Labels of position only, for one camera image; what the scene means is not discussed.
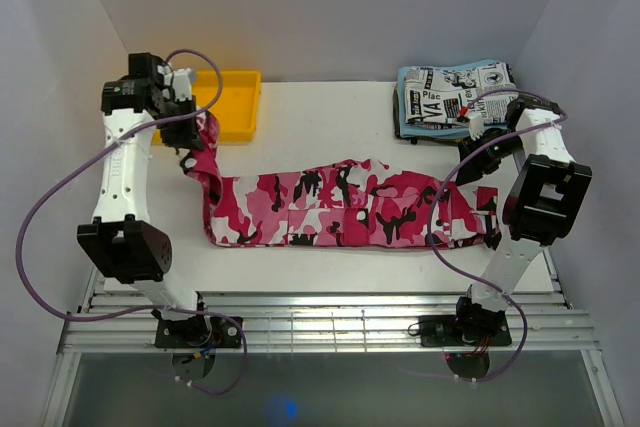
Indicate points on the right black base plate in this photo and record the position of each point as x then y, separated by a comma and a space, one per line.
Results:
449, 331

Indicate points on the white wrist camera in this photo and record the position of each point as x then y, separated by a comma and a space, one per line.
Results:
178, 84
473, 121

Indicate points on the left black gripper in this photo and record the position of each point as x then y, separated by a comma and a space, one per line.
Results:
189, 137

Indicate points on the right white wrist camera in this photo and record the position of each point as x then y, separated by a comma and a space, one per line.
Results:
473, 121

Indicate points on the pink camouflage trousers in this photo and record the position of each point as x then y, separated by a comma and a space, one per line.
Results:
350, 203

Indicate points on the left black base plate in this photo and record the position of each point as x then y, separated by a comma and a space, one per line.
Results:
225, 332

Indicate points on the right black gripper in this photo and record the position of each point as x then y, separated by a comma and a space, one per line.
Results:
473, 169

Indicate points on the newspaper print folded trousers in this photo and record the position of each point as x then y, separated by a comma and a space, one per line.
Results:
432, 97

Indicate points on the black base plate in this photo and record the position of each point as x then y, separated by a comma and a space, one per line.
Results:
449, 331
225, 332

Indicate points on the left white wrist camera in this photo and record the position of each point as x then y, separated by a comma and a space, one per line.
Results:
178, 84

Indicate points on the yellow plastic tray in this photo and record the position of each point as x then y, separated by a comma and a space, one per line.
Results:
237, 98

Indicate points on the aluminium rail frame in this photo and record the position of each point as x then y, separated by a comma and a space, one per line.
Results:
363, 322

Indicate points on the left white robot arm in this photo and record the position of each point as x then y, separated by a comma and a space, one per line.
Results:
121, 240

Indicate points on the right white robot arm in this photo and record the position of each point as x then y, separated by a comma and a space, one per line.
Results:
540, 208

